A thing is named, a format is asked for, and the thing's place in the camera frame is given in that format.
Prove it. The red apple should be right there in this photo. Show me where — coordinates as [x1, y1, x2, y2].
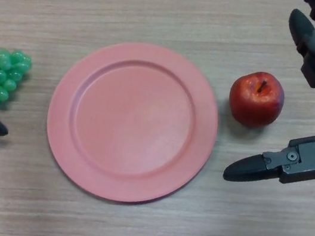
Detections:
[224, 66, 289, 132]

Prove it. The pink round plate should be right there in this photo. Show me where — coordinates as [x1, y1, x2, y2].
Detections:
[35, 28, 230, 216]

